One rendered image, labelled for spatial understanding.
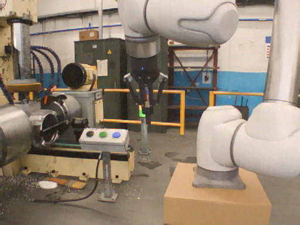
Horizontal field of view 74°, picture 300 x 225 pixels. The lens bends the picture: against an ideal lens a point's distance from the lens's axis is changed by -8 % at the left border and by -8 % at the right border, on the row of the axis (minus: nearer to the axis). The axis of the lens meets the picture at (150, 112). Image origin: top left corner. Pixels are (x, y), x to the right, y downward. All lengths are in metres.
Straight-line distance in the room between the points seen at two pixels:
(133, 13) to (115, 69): 3.76
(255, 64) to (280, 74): 5.20
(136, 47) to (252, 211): 0.57
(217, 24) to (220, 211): 0.54
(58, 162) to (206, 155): 0.70
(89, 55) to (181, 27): 4.15
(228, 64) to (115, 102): 3.05
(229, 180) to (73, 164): 0.70
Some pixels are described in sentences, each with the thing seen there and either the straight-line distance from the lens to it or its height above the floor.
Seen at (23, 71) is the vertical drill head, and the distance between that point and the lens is 1.19.
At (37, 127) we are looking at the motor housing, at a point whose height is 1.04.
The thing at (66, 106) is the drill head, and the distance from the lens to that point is 1.31.
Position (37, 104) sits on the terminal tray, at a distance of 1.23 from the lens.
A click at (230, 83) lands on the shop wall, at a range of 5.81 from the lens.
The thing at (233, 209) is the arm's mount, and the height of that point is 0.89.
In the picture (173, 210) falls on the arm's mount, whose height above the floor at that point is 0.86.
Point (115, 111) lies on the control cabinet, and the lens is 4.31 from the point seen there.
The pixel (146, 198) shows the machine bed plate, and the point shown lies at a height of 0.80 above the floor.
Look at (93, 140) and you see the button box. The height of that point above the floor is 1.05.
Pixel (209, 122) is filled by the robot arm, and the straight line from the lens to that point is 0.74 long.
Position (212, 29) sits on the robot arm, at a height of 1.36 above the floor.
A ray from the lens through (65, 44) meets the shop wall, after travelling 7.25.
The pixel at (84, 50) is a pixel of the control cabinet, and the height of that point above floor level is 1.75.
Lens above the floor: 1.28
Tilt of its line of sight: 10 degrees down
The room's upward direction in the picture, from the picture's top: straight up
